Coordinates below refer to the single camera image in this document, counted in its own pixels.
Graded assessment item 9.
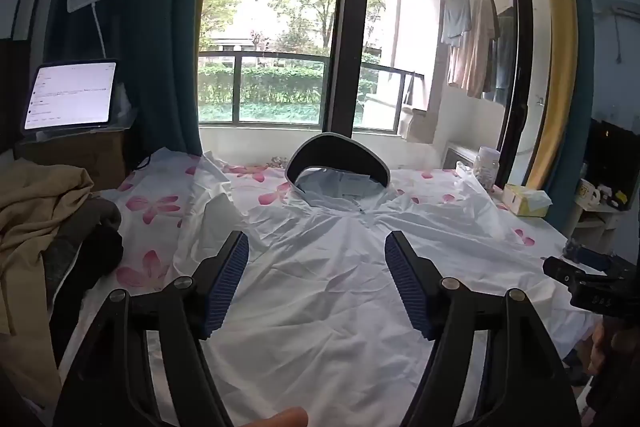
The clear jar with white lid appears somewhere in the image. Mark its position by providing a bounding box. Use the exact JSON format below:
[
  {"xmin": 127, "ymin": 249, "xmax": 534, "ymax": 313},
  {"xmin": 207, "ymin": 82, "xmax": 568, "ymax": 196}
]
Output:
[{"xmin": 472, "ymin": 146, "xmax": 501, "ymax": 192}]

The black window post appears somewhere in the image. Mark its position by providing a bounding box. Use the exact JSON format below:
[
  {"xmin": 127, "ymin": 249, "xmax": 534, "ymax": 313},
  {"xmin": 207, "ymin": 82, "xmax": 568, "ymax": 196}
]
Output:
[{"xmin": 322, "ymin": 0, "xmax": 373, "ymax": 132}]

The white air conditioner unit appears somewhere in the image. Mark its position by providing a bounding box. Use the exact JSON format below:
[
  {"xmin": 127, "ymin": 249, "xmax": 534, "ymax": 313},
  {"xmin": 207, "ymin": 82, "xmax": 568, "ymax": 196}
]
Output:
[{"xmin": 442, "ymin": 142, "xmax": 481, "ymax": 170}]

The yellow tissue pack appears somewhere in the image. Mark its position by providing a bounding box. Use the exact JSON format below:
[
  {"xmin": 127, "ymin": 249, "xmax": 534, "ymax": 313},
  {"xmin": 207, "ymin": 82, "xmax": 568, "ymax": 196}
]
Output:
[{"xmin": 501, "ymin": 183, "xmax": 553, "ymax": 219}]

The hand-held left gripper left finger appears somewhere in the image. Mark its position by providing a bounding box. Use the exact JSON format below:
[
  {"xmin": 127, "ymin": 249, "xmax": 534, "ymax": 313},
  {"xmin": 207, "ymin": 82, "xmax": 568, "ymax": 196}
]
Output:
[{"xmin": 52, "ymin": 231, "xmax": 249, "ymax": 427}]

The tablet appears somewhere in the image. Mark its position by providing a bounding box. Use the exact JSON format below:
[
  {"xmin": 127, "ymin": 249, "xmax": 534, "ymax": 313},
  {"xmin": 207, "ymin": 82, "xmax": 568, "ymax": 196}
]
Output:
[{"xmin": 20, "ymin": 59, "xmax": 120, "ymax": 131}]

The beige clothing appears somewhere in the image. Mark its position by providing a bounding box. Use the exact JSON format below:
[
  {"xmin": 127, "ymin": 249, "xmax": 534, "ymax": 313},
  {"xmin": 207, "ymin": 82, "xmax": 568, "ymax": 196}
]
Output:
[{"xmin": 0, "ymin": 159, "xmax": 96, "ymax": 408}]

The balcony railing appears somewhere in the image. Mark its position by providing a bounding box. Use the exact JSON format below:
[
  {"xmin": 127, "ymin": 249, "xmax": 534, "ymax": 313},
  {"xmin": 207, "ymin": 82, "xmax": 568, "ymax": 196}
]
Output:
[{"xmin": 197, "ymin": 51, "xmax": 426, "ymax": 135}]

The blue curtain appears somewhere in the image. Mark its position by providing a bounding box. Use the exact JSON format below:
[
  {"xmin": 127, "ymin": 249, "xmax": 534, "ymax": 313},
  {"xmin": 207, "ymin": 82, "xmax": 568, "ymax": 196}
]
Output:
[
  {"xmin": 45, "ymin": 0, "xmax": 221, "ymax": 160},
  {"xmin": 550, "ymin": 0, "xmax": 596, "ymax": 238}
]

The dark hanging garment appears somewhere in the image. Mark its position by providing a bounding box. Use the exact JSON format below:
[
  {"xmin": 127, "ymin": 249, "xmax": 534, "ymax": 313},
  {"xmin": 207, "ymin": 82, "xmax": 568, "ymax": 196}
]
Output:
[{"xmin": 492, "ymin": 7, "xmax": 516, "ymax": 105}]

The light blue hanging garment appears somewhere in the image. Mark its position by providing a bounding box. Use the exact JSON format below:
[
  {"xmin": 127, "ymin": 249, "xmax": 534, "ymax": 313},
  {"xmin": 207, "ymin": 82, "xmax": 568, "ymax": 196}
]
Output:
[{"xmin": 440, "ymin": 0, "xmax": 473, "ymax": 48}]

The dark clothing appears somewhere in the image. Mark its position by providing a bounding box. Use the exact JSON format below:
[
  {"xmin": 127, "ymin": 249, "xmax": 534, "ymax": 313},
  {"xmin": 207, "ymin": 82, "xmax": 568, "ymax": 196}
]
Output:
[{"xmin": 42, "ymin": 197, "xmax": 125, "ymax": 358}]

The person's right hand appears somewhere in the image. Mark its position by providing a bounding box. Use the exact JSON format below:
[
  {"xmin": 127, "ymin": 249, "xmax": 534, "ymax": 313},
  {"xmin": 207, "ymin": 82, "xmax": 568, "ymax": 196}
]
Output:
[{"xmin": 587, "ymin": 319, "xmax": 621, "ymax": 375}]

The white side table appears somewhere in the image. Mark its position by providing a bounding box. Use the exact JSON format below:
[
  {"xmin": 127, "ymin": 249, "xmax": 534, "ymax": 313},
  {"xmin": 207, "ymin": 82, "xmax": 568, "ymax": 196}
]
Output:
[{"xmin": 567, "ymin": 202, "xmax": 621, "ymax": 248}]

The beige hanging garment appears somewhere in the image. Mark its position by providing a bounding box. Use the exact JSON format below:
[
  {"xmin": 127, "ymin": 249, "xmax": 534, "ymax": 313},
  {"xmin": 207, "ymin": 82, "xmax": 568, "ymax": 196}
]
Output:
[{"xmin": 446, "ymin": 0, "xmax": 501, "ymax": 98}]

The person's left hand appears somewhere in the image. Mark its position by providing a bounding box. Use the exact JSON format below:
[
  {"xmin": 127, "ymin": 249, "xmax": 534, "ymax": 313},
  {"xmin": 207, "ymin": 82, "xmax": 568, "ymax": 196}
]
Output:
[{"xmin": 247, "ymin": 407, "xmax": 309, "ymax": 427}]

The floral tablecloth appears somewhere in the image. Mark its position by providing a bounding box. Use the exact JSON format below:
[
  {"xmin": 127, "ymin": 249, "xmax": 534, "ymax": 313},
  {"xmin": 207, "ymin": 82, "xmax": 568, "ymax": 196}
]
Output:
[{"xmin": 57, "ymin": 147, "xmax": 571, "ymax": 427}]

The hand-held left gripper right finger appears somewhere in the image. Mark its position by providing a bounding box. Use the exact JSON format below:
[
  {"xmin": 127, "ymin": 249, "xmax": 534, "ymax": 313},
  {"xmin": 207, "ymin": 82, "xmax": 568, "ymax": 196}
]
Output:
[{"xmin": 384, "ymin": 230, "xmax": 583, "ymax": 427}]

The white hooded jacket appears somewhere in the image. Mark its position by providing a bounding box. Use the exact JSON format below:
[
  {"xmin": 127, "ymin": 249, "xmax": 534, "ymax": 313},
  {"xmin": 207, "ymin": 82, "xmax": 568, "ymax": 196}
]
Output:
[{"xmin": 170, "ymin": 133, "xmax": 598, "ymax": 427}]

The black appliance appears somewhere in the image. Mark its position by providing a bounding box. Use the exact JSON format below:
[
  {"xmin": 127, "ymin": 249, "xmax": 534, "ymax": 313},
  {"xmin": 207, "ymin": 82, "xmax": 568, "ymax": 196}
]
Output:
[{"xmin": 585, "ymin": 119, "xmax": 640, "ymax": 208}]

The balcony cardboard box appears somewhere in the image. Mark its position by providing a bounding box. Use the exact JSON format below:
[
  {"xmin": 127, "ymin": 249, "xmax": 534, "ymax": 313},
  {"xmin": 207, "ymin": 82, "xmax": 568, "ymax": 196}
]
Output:
[{"xmin": 400, "ymin": 107, "xmax": 436, "ymax": 142}]

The yellow curtain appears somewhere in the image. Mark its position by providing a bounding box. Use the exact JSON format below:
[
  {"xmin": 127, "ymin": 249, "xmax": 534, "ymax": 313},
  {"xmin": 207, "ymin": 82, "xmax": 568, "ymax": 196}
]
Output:
[{"xmin": 525, "ymin": 0, "xmax": 576, "ymax": 192}]

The brown cardboard box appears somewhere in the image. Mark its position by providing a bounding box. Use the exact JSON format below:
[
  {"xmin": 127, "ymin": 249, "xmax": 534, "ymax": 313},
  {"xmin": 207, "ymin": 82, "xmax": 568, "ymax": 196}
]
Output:
[{"xmin": 15, "ymin": 129, "xmax": 128, "ymax": 194}]

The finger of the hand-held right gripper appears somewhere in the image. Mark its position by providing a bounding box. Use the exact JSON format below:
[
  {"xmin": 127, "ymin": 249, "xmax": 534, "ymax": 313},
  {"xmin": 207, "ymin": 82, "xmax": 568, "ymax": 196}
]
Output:
[
  {"xmin": 542, "ymin": 256, "xmax": 623, "ymax": 293},
  {"xmin": 562, "ymin": 243, "xmax": 615, "ymax": 273}
]

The black sliding door frame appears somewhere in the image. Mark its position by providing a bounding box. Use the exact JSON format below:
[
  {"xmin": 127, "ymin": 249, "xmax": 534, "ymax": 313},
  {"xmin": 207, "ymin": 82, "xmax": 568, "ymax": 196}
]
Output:
[{"xmin": 492, "ymin": 0, "xmax": 537, "ymax": 188}]

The white mug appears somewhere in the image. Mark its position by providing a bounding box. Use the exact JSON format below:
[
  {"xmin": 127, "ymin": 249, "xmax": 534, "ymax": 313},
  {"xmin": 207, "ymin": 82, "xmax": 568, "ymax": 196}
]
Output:
[{"xmin": 575, "ymin": 179, "xmax": 601, "ymax": 208}]

